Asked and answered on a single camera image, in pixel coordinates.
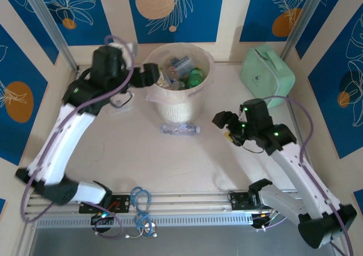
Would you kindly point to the crushed blue label bottle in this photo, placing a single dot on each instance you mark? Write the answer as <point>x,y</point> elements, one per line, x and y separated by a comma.
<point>181,64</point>

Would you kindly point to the clear bottle purple label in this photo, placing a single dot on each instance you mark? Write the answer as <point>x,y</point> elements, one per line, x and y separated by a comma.
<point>181,129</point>

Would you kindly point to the green plastic soda bottle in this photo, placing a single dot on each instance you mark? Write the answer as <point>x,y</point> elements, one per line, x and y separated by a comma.
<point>195,78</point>

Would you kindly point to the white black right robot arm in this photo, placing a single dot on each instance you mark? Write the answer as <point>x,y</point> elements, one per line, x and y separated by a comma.
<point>297,168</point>

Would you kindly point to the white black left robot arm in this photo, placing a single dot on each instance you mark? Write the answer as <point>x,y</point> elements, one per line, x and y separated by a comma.
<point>56,153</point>

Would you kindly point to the beige plastic bin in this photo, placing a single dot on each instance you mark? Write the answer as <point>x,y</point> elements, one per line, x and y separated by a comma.
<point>181,111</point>

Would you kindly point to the mint green zip pouch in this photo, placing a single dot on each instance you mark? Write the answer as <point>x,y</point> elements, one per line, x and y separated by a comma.
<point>266,74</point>

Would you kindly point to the black base connector block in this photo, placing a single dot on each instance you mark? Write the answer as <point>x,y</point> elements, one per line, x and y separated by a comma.
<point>102,223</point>
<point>262,221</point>

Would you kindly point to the blue stethoscope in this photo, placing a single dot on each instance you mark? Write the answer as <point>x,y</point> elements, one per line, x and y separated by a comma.
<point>149,225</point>

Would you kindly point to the aluminium frame post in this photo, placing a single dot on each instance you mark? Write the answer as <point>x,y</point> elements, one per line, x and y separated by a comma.
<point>304,26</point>
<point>51,26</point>

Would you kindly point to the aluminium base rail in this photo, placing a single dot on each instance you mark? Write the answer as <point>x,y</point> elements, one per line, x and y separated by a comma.
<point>184,200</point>

